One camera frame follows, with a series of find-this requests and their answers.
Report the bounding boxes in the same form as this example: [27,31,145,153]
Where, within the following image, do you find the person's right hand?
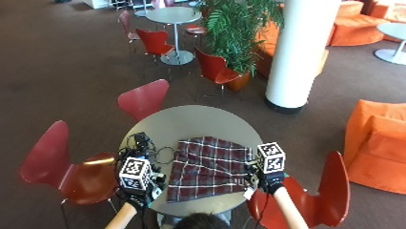
[245,160,288,195]

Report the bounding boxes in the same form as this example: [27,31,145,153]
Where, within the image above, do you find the person's left hand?
[117,171,169,210]

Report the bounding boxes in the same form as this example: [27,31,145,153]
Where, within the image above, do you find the white marker cube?
[119,156,153,192]
[256,141,288,176]

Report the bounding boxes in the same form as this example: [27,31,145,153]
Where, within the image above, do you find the red plaid cloth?
[167,135,257,203]

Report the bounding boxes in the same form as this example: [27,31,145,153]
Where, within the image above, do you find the red wooden chair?
[135,28,176,80]
[193,46,245,101]
[117,78,171,122]
[246,150,352,229]
[117,10,143,55]
[17,119,121,220]

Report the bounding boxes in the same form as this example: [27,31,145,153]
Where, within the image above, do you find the orange plant pot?
[224,71,254,93]

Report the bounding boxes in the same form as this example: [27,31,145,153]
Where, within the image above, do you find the orange armchair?
[342,98,406,196]

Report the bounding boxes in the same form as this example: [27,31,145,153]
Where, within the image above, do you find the orange bench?
[253,21,332,81]

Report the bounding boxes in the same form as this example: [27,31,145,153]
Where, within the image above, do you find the white round pillar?
[264,0,342,115]

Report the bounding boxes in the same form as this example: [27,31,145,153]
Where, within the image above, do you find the green potted plant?
[194,0,285,76]

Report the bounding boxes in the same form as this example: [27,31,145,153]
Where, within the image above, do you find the red round stool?
[184,24,209,49]

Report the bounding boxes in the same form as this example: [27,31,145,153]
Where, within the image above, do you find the orange round sofa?
[326,0,391,48]

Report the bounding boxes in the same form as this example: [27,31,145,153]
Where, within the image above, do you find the small grey round table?
[133,0,149,18]

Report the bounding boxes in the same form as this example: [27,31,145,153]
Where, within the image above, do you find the black glove cable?
[253,190,273,229]

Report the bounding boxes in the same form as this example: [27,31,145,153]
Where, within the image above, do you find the black tangled cables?
[120,131,177,167]

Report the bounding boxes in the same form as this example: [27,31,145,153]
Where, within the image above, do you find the grey round pedestal table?
[145,6,204,67]
[373,22,406,67]

